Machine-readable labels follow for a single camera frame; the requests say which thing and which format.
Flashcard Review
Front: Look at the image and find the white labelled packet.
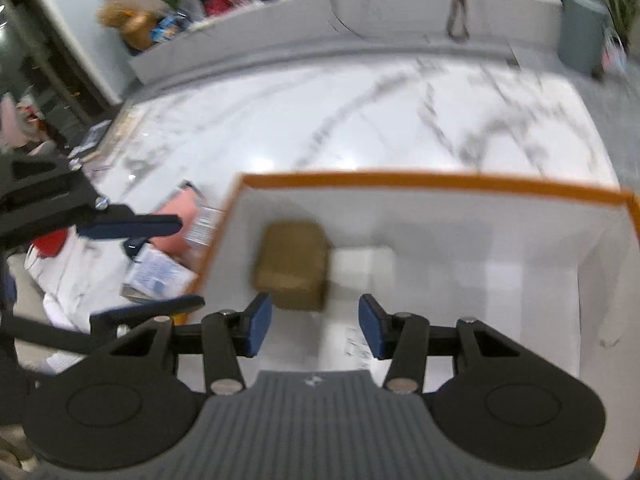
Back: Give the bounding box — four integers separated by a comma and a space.
183, 180, 227, 252

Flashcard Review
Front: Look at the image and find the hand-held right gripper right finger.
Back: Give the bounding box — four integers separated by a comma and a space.
359, 294, 526, 395

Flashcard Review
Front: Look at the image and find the red object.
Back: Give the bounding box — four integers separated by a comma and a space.
31, 229, 69, 257

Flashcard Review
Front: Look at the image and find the long grey sofa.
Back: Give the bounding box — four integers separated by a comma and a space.
126, 0, 568, 87

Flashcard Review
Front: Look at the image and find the stack of papers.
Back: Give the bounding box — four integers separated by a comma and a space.
67, 119, 113, 158

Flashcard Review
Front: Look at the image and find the white plastic bag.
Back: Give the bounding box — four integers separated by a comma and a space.
24, 234, 132, 332

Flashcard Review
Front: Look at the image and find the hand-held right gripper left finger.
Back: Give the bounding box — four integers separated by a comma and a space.
102, 292, 273, 396

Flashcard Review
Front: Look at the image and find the pink cloth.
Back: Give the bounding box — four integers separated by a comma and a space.
0, 94, 52, 148

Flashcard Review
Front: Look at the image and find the orange-rimmed white box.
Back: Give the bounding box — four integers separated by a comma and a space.
186, 172, 640, 397

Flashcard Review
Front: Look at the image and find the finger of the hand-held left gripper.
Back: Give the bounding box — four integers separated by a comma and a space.
0, 294, 207, 353
0, 156, 183, 251

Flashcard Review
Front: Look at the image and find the pink plastic funnel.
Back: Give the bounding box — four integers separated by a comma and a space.
149, 191, 213, 270

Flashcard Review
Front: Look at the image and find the brown cardboard box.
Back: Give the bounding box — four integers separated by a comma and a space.
251, 220, 332, 313

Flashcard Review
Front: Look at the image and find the grey trash bin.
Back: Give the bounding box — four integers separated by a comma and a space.
556, 0, 609, 77

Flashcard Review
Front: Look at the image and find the blue and white packet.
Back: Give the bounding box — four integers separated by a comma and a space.
121, 246, 199, 304

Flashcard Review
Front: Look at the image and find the blue snack packet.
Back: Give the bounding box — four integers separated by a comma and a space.
151, 14, 188, 43

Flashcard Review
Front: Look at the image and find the tall green plant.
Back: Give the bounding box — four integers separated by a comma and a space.
589, 0, 640, 47

